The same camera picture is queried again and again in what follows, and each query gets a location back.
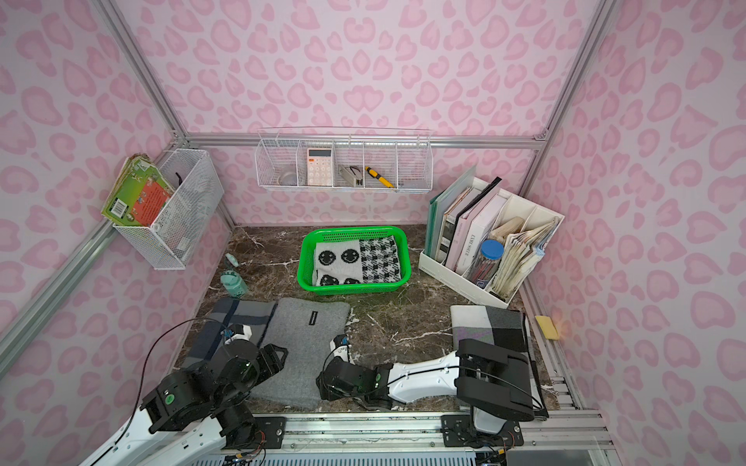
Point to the pencil tube with blue lid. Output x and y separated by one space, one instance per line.
485 263

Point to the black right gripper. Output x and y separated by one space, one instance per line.
329 382

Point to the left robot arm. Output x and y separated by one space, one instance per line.
199 411

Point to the stack of worn papers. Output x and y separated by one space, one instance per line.
522 252

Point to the green red booklet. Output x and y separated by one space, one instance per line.
139 195

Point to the yellow sticky note pad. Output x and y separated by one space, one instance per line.
548 328

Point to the pink book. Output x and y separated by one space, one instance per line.
479 228

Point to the mint green bottle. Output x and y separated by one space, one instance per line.
234 284

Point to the white smiley knit scarf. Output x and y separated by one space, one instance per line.
356 262

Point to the dark grey striped scarf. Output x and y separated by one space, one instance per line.
231 319

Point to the white mesh wall basket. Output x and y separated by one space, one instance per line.
170 242

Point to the mint green small cap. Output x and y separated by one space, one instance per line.
231 261

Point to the green plastic basket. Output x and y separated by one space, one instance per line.
334 235

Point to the pink white calculator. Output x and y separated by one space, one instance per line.
319 167

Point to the white wire wall shelf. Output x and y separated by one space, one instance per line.
406 160

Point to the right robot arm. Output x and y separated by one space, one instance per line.
494 382

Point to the small grey stapler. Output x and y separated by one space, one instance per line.
351 175

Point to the white plastic file organizer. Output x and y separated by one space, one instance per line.
518 215

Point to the black white checkered scarf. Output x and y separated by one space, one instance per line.
500 327

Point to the teal zip folder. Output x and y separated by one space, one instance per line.
439 205

